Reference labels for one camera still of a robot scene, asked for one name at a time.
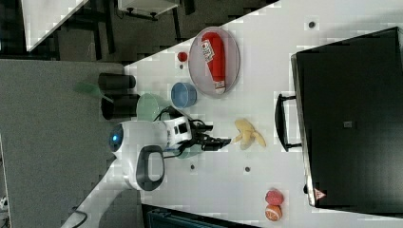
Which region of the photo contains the green perforated colander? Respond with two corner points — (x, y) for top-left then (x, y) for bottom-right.
(136, 93), (170, 122)

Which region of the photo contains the black pot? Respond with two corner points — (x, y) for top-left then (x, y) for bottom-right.
(101, 94), (141, 120)

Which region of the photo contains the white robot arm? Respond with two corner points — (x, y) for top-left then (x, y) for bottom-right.
(61, 116), (231, 228)

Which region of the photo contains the blue bowl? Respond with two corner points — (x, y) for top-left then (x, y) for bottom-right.
(171, 83), (197, 108)

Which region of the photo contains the red plush tomato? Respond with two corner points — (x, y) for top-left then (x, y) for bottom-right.
(265, 190), (284, 205)

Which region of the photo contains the blue metal frame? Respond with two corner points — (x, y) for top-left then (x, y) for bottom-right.
(142, 204), (257, 228)

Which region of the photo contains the yellow plush banana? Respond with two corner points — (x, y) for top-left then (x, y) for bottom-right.
(233, 119), (266, 150)

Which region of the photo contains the black cylinder container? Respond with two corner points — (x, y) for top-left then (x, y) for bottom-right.
(98, 73), (136, 90)

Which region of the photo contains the orange plush ball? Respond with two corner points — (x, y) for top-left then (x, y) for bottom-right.
(265, 205), (282, 221)

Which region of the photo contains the white side table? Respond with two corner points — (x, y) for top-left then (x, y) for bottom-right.
(20, 0), (88, 51)

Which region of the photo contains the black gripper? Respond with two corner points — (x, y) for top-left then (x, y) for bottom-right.
(189, 119), (231, 151)

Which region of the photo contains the green mug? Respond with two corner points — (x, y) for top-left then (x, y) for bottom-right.
(173, 144), (202, 159)

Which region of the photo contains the red plush ketchup bottle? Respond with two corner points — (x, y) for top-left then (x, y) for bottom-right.
(201, 32), (226, 94)

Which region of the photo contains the green spatula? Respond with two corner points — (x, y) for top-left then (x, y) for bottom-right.
(73, 82), (112, 102)

